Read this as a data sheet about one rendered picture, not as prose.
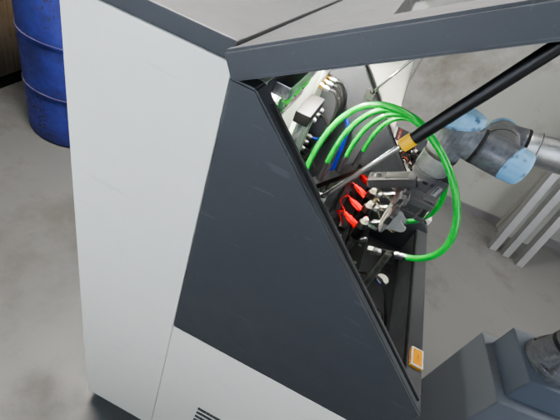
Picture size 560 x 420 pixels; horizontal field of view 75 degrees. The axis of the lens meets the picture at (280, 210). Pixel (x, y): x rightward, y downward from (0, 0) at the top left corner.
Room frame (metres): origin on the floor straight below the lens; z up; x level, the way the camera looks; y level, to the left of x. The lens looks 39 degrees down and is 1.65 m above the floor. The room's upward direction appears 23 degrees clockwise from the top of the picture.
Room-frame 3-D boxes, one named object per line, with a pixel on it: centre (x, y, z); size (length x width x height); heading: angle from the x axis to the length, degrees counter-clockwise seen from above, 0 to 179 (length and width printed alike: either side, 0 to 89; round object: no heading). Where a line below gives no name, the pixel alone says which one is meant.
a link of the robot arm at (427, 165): (0.79, -0.28, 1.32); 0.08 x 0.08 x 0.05
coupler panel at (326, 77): (1.06, 0.02, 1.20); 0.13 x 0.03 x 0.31; 174
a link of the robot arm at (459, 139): (0.78, -0.28, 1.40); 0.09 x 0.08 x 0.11; 75
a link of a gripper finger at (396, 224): (0.77, -0.28, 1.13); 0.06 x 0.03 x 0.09; 84
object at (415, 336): (0.77, -0.46, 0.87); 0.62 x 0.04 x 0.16; 174
